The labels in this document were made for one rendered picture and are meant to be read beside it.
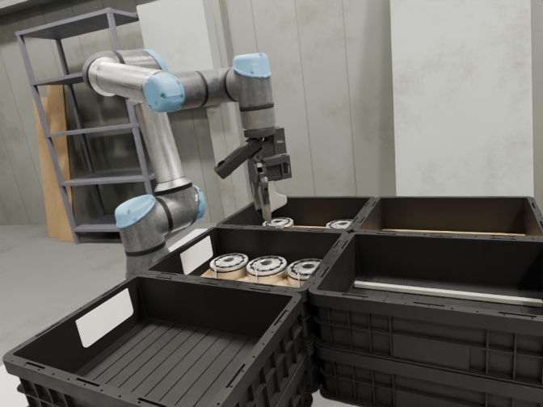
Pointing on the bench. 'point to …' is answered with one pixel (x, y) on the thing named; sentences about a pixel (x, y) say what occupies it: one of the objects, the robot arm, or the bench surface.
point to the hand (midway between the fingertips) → (262, 216)
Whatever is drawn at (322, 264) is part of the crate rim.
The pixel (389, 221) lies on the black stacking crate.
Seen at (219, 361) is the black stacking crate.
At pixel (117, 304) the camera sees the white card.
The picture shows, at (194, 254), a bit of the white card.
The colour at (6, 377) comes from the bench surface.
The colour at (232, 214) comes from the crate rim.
